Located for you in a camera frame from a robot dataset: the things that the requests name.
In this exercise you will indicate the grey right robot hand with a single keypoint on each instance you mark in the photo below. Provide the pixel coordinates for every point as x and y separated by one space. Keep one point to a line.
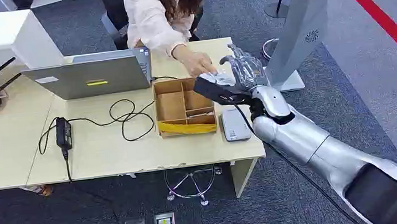
249 72

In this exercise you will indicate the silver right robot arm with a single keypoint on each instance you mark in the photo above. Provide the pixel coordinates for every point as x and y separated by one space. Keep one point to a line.
336 159

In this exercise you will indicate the person's hand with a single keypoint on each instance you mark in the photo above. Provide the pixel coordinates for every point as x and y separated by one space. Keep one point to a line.
197 62

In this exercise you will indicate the small pale grey device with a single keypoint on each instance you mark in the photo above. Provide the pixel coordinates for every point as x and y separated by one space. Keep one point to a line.
235 125

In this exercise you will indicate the grey kiosk stand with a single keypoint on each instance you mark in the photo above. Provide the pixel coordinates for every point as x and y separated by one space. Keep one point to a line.
297 31

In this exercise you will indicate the wooden card box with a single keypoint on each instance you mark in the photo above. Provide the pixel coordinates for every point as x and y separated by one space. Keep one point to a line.
183 107

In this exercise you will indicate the person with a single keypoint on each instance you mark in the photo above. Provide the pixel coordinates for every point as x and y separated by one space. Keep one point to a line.
151 16

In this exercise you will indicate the chrome stool base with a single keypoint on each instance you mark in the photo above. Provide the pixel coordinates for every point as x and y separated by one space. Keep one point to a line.
191 185

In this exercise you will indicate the grey laptop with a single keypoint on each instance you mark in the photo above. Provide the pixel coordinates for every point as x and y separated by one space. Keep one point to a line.
95 77

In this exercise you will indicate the black power adapter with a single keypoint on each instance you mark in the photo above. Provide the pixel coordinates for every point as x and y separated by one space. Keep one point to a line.
63 133

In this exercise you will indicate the pale wooden desk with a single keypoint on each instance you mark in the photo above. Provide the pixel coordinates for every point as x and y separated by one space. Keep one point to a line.
11 153

